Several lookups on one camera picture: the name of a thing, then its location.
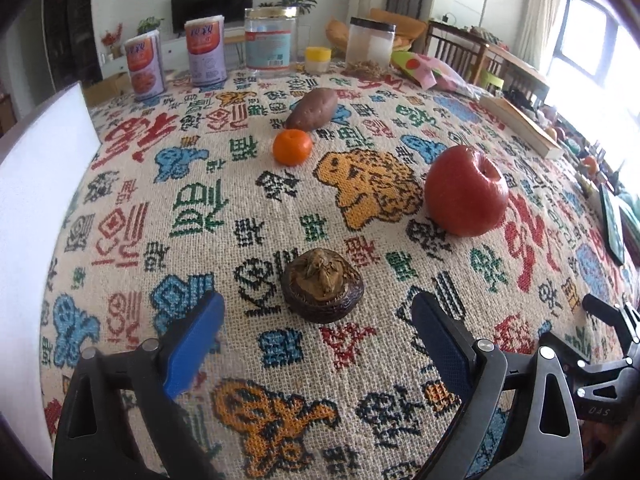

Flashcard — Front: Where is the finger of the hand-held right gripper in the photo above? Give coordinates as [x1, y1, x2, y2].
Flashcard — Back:
[539, 332, 640, 383]
[582, 293, 640, 357]

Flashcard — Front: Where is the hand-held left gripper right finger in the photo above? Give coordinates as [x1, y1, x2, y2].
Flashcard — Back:
[410, 291, 586, 480]

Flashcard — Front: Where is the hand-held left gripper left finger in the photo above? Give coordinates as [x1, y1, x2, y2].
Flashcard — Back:
[52, 290, 226, 480]

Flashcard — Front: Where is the red apple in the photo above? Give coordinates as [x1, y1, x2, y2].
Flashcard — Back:
[424, 144, 510, 237]

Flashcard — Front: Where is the small tangerine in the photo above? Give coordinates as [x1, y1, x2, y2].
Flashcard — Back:
[272, 129, 313, 167]

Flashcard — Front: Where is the black smartphone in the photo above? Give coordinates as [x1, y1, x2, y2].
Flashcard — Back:
[599, 184, 627, 267]

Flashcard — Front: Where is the printed woven tablecloth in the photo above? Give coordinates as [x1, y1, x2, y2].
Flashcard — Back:
[42, 67, 640, 480]

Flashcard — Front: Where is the orange cover book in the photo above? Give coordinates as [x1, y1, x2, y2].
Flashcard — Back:
[479, 95, 565, 160]

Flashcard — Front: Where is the white board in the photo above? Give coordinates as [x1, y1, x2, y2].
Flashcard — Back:
[0, 81, 103, 471]

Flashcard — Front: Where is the window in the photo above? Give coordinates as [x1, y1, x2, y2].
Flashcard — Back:
[547, 0, 640, 126]

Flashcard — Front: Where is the purple sweet potato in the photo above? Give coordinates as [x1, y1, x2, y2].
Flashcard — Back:
[286, 87, 339, 131]

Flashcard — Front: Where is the pink snack packet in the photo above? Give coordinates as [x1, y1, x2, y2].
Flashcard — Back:
[390, 50, 486, 98]

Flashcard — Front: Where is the pink labelled can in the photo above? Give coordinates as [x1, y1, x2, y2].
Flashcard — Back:
[185, 15, 228, 87]
[125, 30, 166, 101]

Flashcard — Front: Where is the pile of dried brown scraps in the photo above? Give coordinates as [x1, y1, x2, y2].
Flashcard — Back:
[345, 59, 391, 81]

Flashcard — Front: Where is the wooden slatted chair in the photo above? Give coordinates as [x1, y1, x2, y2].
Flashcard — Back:
[425, 20, 551, 106]

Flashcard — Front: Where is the cream curtain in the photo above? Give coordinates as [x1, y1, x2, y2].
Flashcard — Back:
[515, 0, 571, 71]

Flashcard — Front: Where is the clear plastic black lid jar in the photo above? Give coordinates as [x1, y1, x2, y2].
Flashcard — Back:
[346, 16, 397, 68]

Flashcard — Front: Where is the small yellow lid jar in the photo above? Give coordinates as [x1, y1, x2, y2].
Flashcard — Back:
[305, 46, 332, 75]

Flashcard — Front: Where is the glass jar with gold lid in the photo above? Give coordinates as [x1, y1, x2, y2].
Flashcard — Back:
[244, 6, 298, 78]

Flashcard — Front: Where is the red flower decoration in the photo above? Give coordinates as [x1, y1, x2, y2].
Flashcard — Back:
[101, 22, 125, 58]

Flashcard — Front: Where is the orange brown beanbag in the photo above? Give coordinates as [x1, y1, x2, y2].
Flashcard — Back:
[325, 8, 428, 53]

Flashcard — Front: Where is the black television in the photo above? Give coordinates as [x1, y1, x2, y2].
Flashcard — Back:
[171, 0, 254, 37]

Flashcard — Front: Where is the large green potted plant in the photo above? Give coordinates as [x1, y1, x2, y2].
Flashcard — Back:
[272, 0, 318, 15]

